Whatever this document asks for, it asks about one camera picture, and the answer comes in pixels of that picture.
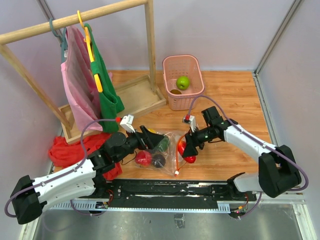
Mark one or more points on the pink hanging garment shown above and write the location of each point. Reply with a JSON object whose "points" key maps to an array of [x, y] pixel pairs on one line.
{"points": [[79, 84]]}

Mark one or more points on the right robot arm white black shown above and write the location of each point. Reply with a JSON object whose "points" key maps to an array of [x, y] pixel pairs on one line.
{"points": [[277, 170]]}

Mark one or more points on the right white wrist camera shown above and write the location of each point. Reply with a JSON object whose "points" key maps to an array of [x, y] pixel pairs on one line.
{"points": [[191, 121]]}

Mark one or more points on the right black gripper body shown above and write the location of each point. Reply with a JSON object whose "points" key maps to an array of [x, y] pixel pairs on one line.
{"points": [[206, 135]]}

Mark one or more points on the wooden clothes rack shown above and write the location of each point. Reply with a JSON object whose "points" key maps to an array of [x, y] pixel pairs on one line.
{"points": [[141, 95]]}

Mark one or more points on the green hanging garment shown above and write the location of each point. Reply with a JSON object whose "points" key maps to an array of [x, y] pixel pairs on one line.
{"points": [[110, 103]]}

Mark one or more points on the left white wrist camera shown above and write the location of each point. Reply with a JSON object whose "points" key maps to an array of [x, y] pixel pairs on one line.
{"points": [[126, 123]]}

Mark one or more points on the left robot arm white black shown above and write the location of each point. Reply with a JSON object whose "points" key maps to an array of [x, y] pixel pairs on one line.
{"points": [[33, 196]]}

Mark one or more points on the clear zip top bag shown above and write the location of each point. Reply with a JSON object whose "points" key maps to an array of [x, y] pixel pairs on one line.
{"points": [[174, 161]]}

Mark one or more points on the yellow clothes hanger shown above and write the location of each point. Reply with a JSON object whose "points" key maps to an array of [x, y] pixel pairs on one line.
{"points": [[88, 42]]}

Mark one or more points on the red fake pepper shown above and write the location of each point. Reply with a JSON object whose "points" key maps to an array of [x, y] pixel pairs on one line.
{"points": [[181, 147]]}

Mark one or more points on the pink plastic basket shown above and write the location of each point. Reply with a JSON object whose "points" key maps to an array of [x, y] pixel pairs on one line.
{"points": [[182, 65]]}

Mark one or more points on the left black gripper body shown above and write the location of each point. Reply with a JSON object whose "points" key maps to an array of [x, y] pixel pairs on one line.
{"points": [[136, 141]]}

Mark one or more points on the crumpled red cloth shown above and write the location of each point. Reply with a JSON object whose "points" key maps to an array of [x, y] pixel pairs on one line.
{"points": [[64, 155]]}

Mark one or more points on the red fake tomato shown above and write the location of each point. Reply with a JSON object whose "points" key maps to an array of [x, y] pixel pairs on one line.
{"points": [[143, 158]]}

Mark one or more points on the light green fake apple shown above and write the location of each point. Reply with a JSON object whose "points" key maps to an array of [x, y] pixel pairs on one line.
{"points": [[183, 83]]}

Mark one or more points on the dark green fake vegetable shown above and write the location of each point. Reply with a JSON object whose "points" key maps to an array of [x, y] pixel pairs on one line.
{"points": [[164, 144]]}

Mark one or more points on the dark purple fake plum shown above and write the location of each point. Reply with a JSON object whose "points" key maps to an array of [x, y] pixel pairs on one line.
{"points": [[158, 161]]}

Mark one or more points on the grey slotted cable duct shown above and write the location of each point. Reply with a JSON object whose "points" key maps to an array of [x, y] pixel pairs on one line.
{"points": [[100, 206]]}

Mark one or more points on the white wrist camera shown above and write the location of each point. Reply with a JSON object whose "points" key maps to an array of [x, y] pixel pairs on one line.
{"points": [[126, 123], [191, 121]]}

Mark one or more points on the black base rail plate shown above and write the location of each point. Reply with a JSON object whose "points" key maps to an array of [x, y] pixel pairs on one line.
{"points": [[168, 193]]}

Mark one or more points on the teal clothes hanger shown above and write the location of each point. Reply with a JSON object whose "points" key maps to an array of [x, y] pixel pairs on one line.
{"points": [[61, 38]]}

